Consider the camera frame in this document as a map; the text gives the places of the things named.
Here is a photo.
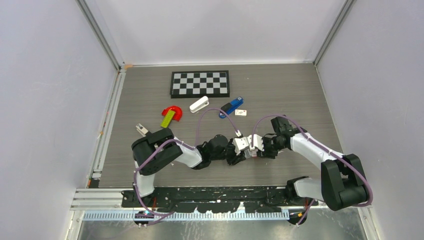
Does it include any blue stapler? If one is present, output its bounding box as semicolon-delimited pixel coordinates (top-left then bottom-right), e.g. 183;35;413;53
218;96;244;119

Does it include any black and white stapler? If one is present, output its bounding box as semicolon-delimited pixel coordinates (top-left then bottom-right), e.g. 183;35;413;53
135;123;150;137

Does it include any red white staple box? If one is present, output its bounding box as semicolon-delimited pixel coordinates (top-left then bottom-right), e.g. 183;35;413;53
251;150;258;158

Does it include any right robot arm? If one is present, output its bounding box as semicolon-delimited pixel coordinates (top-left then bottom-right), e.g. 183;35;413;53
249;114;374;211

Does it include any red arch toy block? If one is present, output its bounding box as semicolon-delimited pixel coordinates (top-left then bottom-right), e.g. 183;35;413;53
161;105;183;122

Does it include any green lego brick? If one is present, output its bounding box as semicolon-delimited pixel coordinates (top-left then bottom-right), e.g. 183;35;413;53
160;110;176;128

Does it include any checkerboard calibration board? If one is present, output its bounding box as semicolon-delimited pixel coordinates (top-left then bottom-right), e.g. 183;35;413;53
169;70;231;99

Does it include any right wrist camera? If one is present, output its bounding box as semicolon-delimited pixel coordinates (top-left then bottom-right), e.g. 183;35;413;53
247;134;264;152

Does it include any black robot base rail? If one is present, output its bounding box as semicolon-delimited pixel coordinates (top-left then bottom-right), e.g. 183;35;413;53
121;186;311;214

